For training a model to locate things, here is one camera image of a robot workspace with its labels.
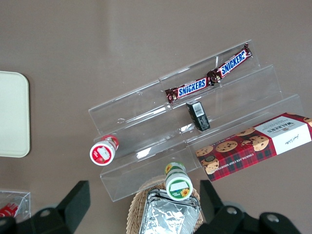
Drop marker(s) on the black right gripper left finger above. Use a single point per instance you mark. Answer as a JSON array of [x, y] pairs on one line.
[[73, 204]]

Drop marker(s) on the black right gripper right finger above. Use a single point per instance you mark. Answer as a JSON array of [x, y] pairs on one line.
[[212, 207]]

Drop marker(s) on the foil wrapped sandwich pack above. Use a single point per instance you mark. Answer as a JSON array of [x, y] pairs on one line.
[[168, 215]]

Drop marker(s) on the woven wicker basket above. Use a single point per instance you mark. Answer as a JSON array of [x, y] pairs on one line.
[[136, 209]]

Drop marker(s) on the cream plastic tray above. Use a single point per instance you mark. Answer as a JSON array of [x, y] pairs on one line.
[[13, 114]]

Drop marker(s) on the green lidded sunflower jar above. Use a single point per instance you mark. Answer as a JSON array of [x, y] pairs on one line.
[[178, 184]]

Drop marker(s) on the clear acrylic box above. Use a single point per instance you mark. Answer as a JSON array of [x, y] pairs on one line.
[[23, 203]]

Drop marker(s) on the red lidded white jar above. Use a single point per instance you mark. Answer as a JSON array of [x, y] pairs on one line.
[[102, 152]]

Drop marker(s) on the red soda can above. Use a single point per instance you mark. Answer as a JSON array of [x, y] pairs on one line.
[[8, 209]]

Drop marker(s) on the Walkers red tartan cookie box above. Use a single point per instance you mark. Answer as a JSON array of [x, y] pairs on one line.
[[256, 146]]

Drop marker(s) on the small black box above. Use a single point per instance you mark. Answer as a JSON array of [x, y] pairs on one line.
[[198, 115]]

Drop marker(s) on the clear acrylic stepped display stand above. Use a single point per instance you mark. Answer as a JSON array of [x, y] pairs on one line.
[[156, 126]]

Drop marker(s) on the Snickers chocolate bar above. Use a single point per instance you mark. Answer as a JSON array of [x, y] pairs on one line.
[[191, 89], [231, 64]]

